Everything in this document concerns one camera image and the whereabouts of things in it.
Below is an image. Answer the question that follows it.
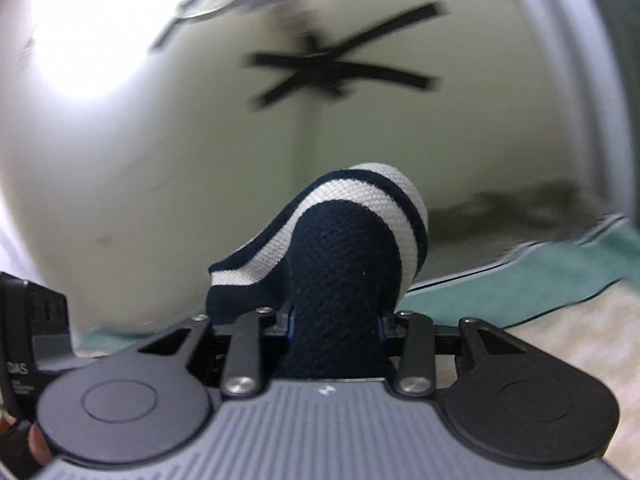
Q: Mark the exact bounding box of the navy white striped knit garment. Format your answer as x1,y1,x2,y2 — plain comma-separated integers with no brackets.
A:
206,162,428,379

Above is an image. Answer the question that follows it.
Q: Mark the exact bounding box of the left hand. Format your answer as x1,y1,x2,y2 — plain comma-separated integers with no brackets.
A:
1,400,53,479

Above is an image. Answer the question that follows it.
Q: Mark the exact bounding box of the patterned beige teal bedsheet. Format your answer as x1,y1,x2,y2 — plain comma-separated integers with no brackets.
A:
79,179,640,480

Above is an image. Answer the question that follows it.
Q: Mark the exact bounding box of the black tape cross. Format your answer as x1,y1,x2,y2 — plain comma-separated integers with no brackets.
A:
244,1,447,110

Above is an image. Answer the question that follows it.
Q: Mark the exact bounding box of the grey sliding door frame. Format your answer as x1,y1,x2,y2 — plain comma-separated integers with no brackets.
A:
520,0,639,218

